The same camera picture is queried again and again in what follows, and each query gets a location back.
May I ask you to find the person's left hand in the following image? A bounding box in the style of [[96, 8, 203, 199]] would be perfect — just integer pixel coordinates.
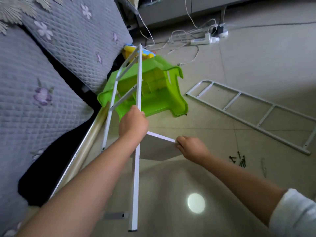
[[118, 105, 150, 145]]

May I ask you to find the person's right hand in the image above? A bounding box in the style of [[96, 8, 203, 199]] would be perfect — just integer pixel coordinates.
[[175, 136, 213, 166]]

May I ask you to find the white wooden board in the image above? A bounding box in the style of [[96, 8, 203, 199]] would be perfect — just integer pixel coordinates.
[[140, 131, 182, 162]]

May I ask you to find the white metal frame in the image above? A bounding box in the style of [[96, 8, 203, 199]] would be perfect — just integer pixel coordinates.
[[185, 79, 316, 156], [101, 44, 150, 232]]

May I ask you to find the person's left forearm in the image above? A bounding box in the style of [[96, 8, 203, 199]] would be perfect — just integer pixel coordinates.
[[17, 136, 141, 237]]

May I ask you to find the person's right forearm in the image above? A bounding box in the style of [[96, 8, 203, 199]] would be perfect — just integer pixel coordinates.
[[200, 155, 287, 227]]

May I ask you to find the person's white shirt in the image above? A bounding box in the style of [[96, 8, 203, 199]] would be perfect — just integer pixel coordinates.
[[269, 188, 316, 237]]

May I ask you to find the green plastic stool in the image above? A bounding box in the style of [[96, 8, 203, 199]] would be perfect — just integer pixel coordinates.
[[97, 56, 189, 119]]

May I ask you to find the pile of black screws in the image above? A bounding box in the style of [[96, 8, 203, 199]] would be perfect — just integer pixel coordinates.
[[228, 151, 248, 169]]

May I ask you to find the yellow plastic basket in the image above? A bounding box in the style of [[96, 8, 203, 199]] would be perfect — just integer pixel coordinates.
[[122, 44, 157, 60]]

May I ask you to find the grey textured furniture cover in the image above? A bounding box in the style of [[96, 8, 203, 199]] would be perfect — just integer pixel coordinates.
[[0, 0, 134, 237]]

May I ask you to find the long white power strip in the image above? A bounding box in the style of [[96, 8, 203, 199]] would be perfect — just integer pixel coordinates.
[[190, 36, 220, 46]]

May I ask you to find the white power strip with plugs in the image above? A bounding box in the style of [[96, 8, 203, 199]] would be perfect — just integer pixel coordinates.
[[215, 24, 229, 39]]

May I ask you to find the grey marble TV cabinet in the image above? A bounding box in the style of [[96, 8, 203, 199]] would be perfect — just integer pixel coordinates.
[[126, 0, 270, 29]]

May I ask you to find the chrome metal base rail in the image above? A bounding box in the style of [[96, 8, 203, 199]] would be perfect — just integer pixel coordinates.
[[49, 103, 110, 200]]

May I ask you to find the tangle of white cables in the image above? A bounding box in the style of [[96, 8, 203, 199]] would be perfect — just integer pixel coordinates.
[[136, 0, 223, 66]]

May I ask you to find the long dark cable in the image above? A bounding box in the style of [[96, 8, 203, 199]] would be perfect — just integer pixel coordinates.
[[227, 21, 316, 32]]

